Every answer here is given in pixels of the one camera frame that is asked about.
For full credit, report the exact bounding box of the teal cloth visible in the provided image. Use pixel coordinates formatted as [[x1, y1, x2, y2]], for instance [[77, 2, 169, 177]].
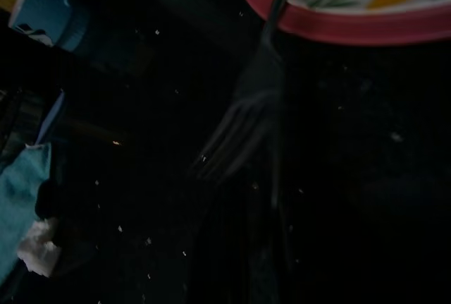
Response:
[[0, 140, 54, 277]]

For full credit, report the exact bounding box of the blue ceramic mug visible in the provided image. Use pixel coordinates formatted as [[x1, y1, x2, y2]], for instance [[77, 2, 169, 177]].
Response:
[[8, 0, 89, 51]]

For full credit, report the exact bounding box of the silver metal fork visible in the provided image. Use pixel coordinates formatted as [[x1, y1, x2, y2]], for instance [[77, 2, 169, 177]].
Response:
[[186, 0, 304, 186]]

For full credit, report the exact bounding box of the floral plate with pink rim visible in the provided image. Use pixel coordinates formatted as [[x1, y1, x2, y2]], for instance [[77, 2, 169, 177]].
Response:
[[233, 0, 451, 48]]

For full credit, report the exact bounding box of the white crumpled tissue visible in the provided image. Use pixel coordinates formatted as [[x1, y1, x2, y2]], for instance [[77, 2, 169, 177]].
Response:
[[16, 217, 61, 279]]

